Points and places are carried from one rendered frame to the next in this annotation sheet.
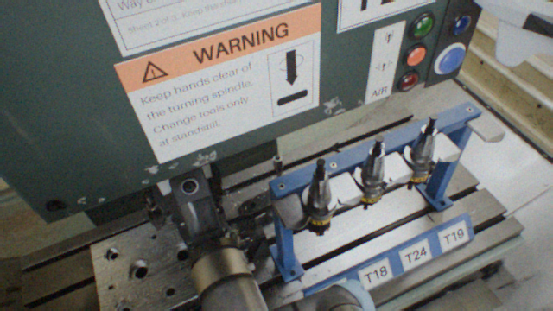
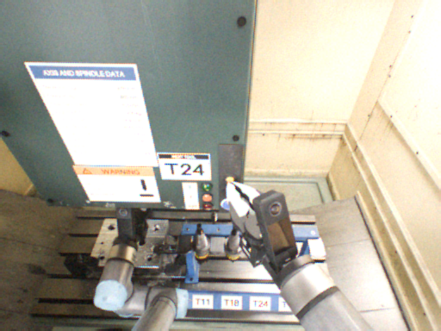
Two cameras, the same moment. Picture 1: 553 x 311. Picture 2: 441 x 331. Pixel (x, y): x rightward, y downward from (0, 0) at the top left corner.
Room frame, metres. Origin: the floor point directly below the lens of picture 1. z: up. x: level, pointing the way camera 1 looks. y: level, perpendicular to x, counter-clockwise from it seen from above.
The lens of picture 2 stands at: (-0.04, -0.31, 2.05)
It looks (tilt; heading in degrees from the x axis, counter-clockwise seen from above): 45 degrees down; 22
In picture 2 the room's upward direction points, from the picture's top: straight up
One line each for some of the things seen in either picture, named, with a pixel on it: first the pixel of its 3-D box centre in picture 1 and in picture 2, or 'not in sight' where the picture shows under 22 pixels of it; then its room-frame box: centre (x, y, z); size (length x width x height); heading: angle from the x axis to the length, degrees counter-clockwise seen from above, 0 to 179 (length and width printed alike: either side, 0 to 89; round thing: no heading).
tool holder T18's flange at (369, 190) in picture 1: (371, 179); (233, 246); (0.43, -0.17, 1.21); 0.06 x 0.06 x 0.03
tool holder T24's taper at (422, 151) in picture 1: (425, 142); not in sight; (0.47, -0.27, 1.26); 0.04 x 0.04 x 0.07
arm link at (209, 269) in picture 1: (223, 272); (123, 256); (0.23, 0.09, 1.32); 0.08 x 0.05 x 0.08; 110
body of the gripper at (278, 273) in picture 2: not in sight; (273, 247); (0.23, -0.30, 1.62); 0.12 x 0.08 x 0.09; 50
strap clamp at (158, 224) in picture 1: (155, 210); not in sight; (0.56, 0.32, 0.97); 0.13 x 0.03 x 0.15; 20
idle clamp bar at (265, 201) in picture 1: (283, 196); not in sight; (0.60, -0.01, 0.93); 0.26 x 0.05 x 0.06; 115
